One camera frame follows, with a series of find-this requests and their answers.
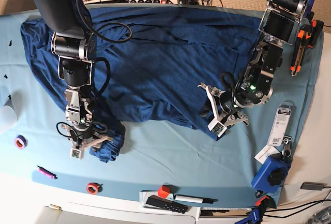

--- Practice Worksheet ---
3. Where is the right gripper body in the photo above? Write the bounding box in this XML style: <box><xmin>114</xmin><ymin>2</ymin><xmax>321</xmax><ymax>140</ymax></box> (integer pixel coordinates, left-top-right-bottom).
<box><xmin>61</xmin><ymin>123</ymin><xmax>113</xmax><ymax>159</ymax></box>

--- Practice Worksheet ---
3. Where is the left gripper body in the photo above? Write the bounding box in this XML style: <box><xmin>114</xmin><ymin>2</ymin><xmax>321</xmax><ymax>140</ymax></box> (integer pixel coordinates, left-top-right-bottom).
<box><xmin>198</xmin><ymin>83</ymin><xmax>250</xmax><ymax>138</ymax></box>

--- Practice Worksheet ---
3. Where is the dark blue t-shirt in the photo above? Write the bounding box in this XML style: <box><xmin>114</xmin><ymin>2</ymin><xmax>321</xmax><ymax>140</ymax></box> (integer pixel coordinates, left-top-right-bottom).
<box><xmin>20</xmin><ymin>6</ymin><xmax>264</xmax><ymax>164</ymax></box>

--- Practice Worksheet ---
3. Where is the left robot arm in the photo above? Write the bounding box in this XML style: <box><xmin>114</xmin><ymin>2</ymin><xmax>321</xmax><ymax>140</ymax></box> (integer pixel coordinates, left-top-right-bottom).
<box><xmin>199</xmin><ymin>0</ymin><xmax>324</xmax><ymax>138</ymax></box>

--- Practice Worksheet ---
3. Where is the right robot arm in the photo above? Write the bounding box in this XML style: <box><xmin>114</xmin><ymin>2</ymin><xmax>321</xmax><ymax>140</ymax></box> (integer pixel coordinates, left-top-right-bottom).
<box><xmin>33</xmin><ymin>0</ymin><xmax>125</xmax><ymax>162</ymax></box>

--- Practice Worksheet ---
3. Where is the red tape roll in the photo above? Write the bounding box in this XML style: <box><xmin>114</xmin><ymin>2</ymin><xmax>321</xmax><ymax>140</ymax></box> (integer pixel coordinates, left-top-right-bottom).
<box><xmin>86</xmin><ymin>183</ymin><xmax>102</xmax><ymax>195</ymax></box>

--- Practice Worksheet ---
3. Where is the pink pen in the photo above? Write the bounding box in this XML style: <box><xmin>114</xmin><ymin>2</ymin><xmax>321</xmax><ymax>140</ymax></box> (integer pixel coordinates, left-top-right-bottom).
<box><xmin>37</xmin><ymin>166</ymin><xmax>57</xmax><ymax>180</ymax></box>

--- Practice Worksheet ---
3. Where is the white blister pack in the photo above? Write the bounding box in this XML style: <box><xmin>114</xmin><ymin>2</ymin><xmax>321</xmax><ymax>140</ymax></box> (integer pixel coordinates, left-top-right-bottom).
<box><xmin>267</xmin><ymin>101</ymin><xmax>293</xmax><ymax>146</ymax></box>

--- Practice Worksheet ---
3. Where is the white paper card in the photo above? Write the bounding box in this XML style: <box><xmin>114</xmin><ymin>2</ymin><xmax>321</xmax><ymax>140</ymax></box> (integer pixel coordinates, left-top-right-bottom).
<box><xmin>254</xmin><ymin>145</ymin><xmax>280</xmax><ymax>165</ymax></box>

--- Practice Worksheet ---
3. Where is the purple tape roll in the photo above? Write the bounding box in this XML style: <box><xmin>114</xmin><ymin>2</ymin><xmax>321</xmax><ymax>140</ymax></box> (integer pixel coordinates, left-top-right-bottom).
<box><xmin>14</xmin><ymin>135</ymin><xmax>27</xmax><ymax>150</ymax></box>

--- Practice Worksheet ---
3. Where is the light blue table cloth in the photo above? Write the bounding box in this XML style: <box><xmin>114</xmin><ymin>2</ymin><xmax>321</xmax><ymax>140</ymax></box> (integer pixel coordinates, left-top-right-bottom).
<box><xmin>1</xmin><ymin>11</ymin><xmax>325</xmax><ymax>207</ymax></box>

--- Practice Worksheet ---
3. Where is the metal keys carabiner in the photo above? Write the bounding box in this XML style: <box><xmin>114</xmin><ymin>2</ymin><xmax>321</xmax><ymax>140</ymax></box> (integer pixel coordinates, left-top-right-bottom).
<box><xmin>282</xmin><ymin>135</ymin><xmax>292</xmax><ymax>162</ymax></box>

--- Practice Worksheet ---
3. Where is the white paper roll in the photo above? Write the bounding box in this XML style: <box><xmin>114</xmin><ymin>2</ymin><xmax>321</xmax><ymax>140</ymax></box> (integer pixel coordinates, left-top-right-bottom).
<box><xmin>0</xmin><ymin>99</ymin><xmax>18</xmax><ymax>134</ymax></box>

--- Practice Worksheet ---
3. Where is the blue box with knob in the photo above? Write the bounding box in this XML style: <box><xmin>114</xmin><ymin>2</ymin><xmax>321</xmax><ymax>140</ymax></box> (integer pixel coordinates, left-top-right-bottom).
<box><xmin>251</xmin><ymin>156</ymin><xmax>291</xmax><ymax>193</ymax></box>

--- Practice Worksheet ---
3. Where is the white black marker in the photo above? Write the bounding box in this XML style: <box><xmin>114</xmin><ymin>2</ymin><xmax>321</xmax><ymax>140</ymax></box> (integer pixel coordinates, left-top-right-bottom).
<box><xmin>174</xmin><ymin>195</ymin><xmax>214</xmax><ymax>204</ymax></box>

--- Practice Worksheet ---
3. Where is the orange red cube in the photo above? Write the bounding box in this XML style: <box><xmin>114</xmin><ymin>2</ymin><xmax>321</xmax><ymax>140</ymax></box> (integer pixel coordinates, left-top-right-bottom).
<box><xmin>158</xmin><ymin>185</ymin><xmax>171</xmax><ymax>199</ymax></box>

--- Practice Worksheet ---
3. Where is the black remote control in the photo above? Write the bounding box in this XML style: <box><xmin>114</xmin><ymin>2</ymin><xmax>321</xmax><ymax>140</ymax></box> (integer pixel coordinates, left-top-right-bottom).
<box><xmin>146</xmin><ymin>196</ymin><xmax>189</xmax><ymax>214</ymax></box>

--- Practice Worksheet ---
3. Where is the orange black utility clamp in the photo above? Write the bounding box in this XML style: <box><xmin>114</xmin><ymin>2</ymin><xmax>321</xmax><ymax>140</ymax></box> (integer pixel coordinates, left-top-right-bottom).
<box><xmin>290</xmin><ymin>20</ymin><xmax>324</xmax><ymax>77</ymax></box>

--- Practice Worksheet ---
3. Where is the blue orange clamp bottom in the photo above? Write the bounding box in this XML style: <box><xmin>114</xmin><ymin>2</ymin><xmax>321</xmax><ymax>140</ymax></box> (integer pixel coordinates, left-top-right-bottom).
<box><xmin>235</xmin><ymin>196</ymin><xmax>270</xmax><ymax>224</ymax></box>

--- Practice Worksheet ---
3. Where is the grey adapter box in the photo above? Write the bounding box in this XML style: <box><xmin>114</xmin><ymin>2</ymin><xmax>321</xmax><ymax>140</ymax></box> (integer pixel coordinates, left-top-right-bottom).
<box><xmin>300</xmin><ymin>182</ymin><xmax>325</xmax><ymax>191</ymax></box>

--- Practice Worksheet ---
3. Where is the power strip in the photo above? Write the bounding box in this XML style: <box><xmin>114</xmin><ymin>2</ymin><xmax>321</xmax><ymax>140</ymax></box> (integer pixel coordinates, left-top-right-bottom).
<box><xmin>114</xmin><ymin>0</ymin><xmax>175</xmax><ymax>4</ymax></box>

